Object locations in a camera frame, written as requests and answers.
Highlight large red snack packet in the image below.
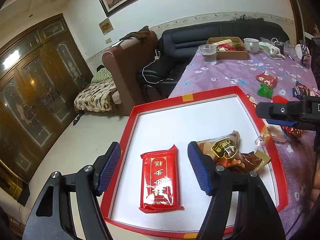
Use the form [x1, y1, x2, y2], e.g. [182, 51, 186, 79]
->
[272, 95, 303, 140]

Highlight white plush toy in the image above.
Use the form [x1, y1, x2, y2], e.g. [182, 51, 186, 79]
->
[259, 41, 285, 60]

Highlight brown armchair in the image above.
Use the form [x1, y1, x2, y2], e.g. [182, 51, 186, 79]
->
[102, 31, 158, 116]

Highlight brown cardboard snack box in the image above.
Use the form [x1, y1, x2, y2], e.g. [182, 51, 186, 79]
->
[207, 37, 248, 60]

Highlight red flower snack packet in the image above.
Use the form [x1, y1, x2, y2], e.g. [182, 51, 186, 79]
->
[255, 71, 278, 88]

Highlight red gift box tray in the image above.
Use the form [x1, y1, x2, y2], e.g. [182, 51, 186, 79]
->
[100, 86, 289, 239]

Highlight green snack packet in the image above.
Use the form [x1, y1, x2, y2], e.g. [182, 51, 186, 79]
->
[257, 83, 273, 99]

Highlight patterned blanket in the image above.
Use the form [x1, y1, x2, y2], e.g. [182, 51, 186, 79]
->
[74, 67, 117, 113]

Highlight black purple plum packet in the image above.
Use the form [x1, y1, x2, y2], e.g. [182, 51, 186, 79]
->
[292, 81, 315, 100]

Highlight purple floral tablecloth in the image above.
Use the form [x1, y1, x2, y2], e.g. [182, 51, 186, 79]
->
[169, 52, 318, 239]

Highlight wooden glass cabinet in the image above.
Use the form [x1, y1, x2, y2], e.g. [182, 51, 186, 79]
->
[1, 14, 92, 182]

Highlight brown gold snack packet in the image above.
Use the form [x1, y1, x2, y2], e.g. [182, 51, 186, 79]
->
[196, 131, 271, 174]

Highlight clear plastic cup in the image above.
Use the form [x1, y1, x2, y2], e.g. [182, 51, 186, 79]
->
[199, 44, 217, 66]

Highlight black leather sofa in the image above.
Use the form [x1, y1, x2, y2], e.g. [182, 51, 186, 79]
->
[135, 19, 290, 99]

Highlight white charging cable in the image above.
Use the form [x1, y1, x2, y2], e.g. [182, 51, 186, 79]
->
[141, 49, 176, 85]

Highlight wall notice plaque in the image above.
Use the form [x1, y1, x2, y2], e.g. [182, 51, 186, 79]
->
[99, 18, 113, 35]

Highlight white round container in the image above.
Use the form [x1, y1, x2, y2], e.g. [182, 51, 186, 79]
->
[295, 44, 301, 59]

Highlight white ceramic mug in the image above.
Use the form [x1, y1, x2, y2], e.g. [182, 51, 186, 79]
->
[244, 38, 260, 54]

